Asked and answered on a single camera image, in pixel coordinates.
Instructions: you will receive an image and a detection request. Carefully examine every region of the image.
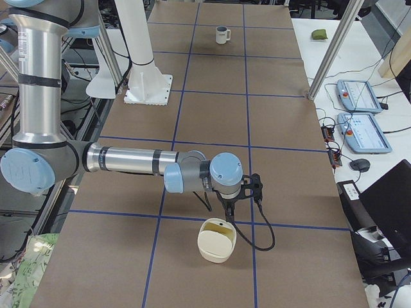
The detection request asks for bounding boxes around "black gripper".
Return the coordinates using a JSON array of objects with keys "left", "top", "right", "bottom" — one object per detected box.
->
[{"left": 216, "top": 191, "right": 239, "bottom": 222}]

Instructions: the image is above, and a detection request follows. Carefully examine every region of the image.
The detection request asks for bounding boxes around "white plastic cup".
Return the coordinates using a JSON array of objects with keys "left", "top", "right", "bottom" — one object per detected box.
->
[{"left": 215, "top": 26, "right": 231, "bottom": 45}]

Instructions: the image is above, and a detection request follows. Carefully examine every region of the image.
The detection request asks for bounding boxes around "cream white basket container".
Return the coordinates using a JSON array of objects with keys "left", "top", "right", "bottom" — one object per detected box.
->
[{"left": 197, "top": 218, "right": 237, "bottom": 264}]

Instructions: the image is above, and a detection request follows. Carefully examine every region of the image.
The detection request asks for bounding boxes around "black power strip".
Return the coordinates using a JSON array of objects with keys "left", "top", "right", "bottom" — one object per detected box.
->
[{"left": 321, "top": 126, "right": 342, "bottom": 169}]

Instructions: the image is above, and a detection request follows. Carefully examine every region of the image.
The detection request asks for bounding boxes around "black box with label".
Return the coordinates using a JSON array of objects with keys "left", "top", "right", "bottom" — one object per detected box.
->
[{"left": 336, "top": 180, "right": 376, "bottom": 232}]

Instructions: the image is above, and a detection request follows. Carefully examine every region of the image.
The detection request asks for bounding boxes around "grey computer mouse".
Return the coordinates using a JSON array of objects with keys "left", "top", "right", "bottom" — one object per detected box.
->
[{"left": 349, "top": 158, "right": 371, "bottom": 173}]

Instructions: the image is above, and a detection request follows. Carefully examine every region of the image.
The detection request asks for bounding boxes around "near blue teach pendant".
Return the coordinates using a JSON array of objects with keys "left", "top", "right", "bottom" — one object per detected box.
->
[{"left": 337, "top": 112, "right": 392, "bottom": 154}]

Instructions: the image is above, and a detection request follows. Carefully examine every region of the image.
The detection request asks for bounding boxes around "blue teach pendant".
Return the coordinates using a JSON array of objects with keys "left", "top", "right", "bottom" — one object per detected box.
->
[
  {"left": 337, "top": 112, "right": 392, "bottom": 154},
  {"left": 337, "top": 80, "right": 383, "bottom": 114}
]

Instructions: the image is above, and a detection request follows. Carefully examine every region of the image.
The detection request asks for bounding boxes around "black computer monitor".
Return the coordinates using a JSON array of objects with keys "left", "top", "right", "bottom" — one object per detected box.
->
[{"left": 360, "top": 159, "right": 410, "bottom": 257}]

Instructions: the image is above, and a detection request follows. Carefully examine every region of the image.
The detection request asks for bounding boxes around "far blue teach pendant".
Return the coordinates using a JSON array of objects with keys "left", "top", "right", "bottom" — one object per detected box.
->
[{"left": 337, "top": 80, "right": 383, "bottom": 114}]

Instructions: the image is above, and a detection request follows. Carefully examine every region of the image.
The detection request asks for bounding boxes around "green cloth object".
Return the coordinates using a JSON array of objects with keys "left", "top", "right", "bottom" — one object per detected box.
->
[{"left": 311, "top": 29, "right": 328, "bottom": 40}]

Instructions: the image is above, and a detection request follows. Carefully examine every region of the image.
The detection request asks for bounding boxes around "black braided right cable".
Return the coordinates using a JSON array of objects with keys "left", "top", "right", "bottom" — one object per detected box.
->
[{"left": 192, "top": 189, "right": 275, "bottom": 252}]

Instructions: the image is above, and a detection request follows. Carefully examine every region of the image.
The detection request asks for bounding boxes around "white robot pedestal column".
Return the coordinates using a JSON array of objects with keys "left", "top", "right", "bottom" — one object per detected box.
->
[{"left": 115, "top": 0, "right": 173, "bottom": 105}]

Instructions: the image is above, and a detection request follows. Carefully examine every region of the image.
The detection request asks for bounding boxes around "aluminium frame post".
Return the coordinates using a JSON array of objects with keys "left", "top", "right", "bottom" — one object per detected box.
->
[{"left": 307, "top": 0, "right": 364, "bottom": 101}]

